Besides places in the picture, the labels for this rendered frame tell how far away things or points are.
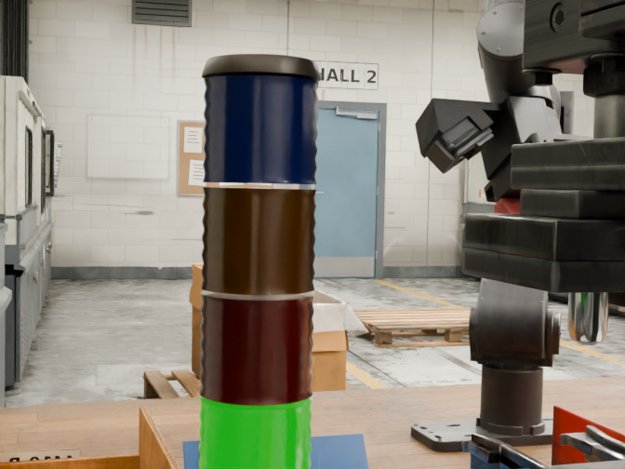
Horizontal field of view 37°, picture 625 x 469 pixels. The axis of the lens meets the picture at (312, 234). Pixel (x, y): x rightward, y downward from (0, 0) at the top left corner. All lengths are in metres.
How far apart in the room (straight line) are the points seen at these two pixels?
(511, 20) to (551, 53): 0.31
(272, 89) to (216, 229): 0.05
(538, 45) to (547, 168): 0.07
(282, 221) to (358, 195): 11.47
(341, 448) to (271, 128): 0.53
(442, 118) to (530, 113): 0.08
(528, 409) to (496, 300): 0.12
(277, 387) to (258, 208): 0.06
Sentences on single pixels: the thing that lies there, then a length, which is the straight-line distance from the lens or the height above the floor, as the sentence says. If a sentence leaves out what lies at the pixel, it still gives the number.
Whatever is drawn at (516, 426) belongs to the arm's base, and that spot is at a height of 0.92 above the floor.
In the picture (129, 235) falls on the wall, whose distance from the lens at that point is 11.32.
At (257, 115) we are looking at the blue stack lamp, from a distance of 0.29.
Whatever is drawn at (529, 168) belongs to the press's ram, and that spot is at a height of 1.17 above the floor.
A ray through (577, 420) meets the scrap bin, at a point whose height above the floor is 0.96.
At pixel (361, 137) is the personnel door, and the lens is 11.79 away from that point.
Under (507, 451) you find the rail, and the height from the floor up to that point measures 0.99.
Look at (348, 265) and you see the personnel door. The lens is 11.78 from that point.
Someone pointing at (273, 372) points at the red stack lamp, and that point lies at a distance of 0.30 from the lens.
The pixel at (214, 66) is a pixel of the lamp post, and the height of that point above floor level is 1.19.
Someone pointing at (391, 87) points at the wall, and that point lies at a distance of 11.98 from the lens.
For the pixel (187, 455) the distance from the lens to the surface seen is 0.77.
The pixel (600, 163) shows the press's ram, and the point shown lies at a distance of 0.51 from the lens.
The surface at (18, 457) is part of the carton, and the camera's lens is 0.81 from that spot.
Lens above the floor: 1.16
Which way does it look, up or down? 3 degrees down
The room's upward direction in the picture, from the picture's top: 1 degrees clockwise
